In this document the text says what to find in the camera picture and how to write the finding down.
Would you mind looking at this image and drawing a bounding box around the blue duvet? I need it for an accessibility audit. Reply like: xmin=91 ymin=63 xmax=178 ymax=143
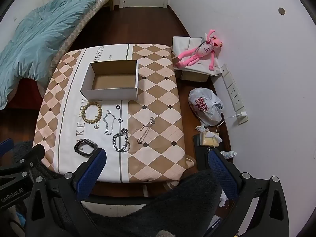
xmin=0 ymin=0 xmax=116 ymax=110

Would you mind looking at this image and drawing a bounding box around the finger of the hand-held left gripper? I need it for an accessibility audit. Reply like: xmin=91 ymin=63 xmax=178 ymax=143
xmin=0 ymin=138 xmax=14 ymax=158
xmin=0 ymin=144 xmax=45 ymax=178

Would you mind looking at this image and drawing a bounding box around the white wall socket strip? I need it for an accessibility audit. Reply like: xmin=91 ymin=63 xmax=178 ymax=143
xmin=220 ymin=64 xmax=248 ymax=125

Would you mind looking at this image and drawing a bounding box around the thin silver chain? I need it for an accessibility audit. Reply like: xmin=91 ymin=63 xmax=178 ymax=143
xmin=102 ymin=110 xmax=118 ymax=136

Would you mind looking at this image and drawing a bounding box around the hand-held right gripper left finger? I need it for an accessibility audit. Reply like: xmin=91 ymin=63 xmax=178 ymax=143
xmin=25 ymin=149 xmax=107 ymax=237

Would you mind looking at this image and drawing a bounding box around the bed with patterned mattress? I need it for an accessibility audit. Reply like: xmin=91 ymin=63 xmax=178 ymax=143
xmin=47 ymin=0 xmax=116 ymax=79

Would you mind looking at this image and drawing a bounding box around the black smart band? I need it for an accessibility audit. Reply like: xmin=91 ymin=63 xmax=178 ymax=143
xmin=74 ymin=138 xmax=98 ymax=157

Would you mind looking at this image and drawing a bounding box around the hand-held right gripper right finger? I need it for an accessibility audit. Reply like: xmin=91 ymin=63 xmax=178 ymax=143
xmin=207 ymin=149 xmax=290 ymax=237

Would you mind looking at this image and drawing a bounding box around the red bed base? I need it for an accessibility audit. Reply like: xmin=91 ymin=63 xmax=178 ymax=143
xmin=5 ymin=78 xmax=46 ymax=109

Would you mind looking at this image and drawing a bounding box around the wooden bead bracelet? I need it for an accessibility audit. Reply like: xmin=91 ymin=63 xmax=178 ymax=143
xmin=81 ymin=101 xmax=103 ymax=124

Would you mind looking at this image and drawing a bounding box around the white plastic bag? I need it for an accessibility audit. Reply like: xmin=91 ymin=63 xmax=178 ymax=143
xmin=189 ymin=87 xmax=224 ymax=126

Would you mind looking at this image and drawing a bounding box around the brown cardboard box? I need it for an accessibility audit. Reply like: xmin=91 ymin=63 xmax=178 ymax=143
xmin=180 ymin=70 xmax=209 ymax=82

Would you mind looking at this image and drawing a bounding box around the pink plush toy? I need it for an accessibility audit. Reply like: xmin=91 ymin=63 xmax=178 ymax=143
xmin=175 ymin=29 xmax=224 ymax=71

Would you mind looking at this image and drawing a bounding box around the tissue box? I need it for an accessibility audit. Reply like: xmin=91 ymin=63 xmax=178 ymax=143
xmin=199 ymin=131 xmax=223 ymax=147

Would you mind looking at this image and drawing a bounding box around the chunky silver chain bracelet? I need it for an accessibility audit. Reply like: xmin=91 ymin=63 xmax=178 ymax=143
xmin=112 ymin=128 xmax=131 ymax=153

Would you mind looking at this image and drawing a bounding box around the white charger cable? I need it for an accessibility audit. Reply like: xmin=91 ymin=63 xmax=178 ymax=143
xmin=214 ymin=115 xmax=239 ymax=135

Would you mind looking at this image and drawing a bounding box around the silver pendant necklace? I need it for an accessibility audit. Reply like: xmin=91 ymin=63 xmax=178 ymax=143
xmin=135 ymin=117 xmax=156 ymax=144

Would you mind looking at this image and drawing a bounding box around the checkered tablecloth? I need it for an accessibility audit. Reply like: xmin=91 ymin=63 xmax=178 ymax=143
xmin=35 ymin=44 xmax=190 ymax=184

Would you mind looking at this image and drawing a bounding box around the black box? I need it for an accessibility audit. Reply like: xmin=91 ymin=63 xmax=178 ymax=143
xmin=193 ymin=134 xmax=210 ymax=171

